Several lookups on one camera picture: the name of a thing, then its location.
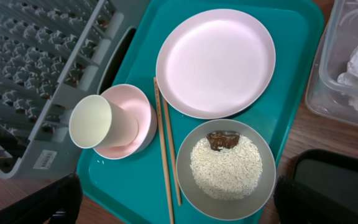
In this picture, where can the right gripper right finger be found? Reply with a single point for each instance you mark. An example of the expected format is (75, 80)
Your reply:
(296, 203)

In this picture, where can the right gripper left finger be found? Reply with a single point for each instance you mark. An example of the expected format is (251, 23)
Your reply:
(58, 202)

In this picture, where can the pile of white rice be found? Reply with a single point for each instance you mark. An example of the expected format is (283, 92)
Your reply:
(227, 174)

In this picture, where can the grey-green bowl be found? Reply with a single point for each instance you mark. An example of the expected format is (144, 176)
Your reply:
(217, 208)

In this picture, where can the white paper cup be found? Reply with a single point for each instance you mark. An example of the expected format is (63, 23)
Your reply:
(97, 122)

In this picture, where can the brown food chunk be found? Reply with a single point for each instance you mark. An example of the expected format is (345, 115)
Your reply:
(219, 140)

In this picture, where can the pink bowl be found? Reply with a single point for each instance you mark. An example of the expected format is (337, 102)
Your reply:
(133, 100)

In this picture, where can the black food waste tray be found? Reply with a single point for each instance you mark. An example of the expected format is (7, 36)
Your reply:
(330, 174)

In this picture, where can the clear plastic waste bin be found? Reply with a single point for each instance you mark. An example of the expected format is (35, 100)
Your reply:
(332, 90)

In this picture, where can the lower wooden chopstick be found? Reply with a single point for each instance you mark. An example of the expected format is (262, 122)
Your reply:
(163, 152)

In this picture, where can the wooden chopstick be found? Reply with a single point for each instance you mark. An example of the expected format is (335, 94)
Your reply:
(163, 152)
(172, 149)

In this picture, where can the upper wooden chopstick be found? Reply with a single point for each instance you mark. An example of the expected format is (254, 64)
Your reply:
(172, 149)

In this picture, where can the grey plastic dish rack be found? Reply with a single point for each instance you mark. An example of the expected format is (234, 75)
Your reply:
(53, 54)

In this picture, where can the pale pink round plate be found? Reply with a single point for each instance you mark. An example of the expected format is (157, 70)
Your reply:
(215, 63)

